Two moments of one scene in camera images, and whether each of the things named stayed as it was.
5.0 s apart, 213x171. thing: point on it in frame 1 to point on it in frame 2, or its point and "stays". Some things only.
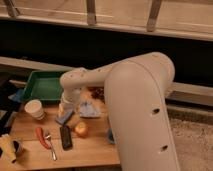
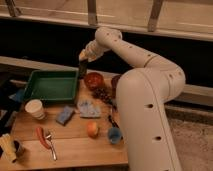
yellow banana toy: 9,152 stays
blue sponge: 64,118 stays
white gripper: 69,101 to 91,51
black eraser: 66,136 to 83,65
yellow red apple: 81,129 to 92,129
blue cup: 111,136 stays
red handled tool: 40,135 stays
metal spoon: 48,138 stays
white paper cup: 35,108 stays
